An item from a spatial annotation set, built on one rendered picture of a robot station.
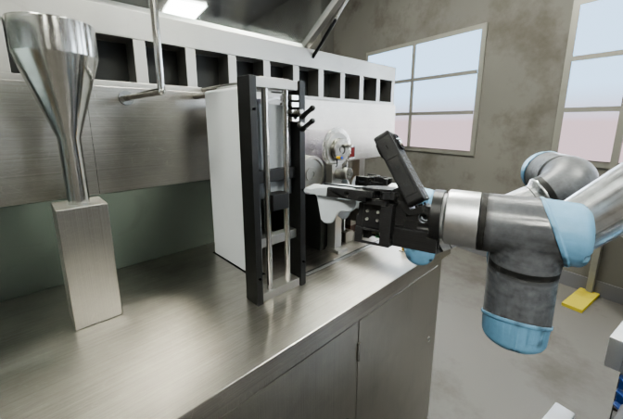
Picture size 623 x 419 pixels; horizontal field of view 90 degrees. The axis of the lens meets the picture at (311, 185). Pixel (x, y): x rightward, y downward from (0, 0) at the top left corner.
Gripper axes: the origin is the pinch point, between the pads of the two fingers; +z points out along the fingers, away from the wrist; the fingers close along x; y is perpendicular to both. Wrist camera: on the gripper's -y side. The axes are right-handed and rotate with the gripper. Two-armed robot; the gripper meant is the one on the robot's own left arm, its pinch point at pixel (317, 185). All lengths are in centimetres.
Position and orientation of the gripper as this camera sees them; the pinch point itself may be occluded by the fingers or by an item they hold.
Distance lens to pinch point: 52.9
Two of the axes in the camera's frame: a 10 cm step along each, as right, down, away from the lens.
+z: -8.6, -1.0, 5.0
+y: -0.7, 9.9, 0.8
